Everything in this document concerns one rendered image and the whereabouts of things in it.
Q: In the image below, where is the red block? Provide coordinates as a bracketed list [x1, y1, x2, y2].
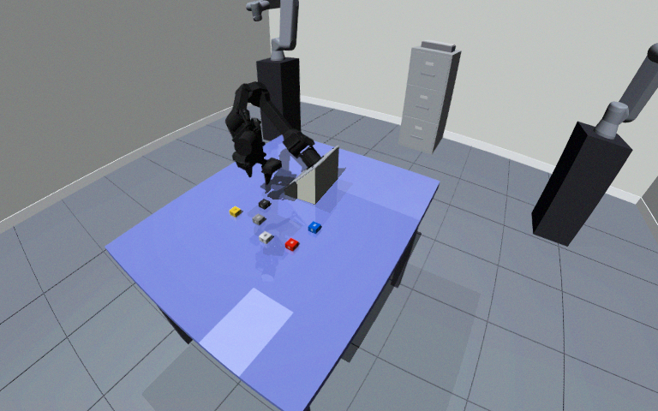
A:
[285, 238, 298, 251]

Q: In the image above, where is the blue block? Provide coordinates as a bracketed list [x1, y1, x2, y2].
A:
[308, 222, 321, 234]

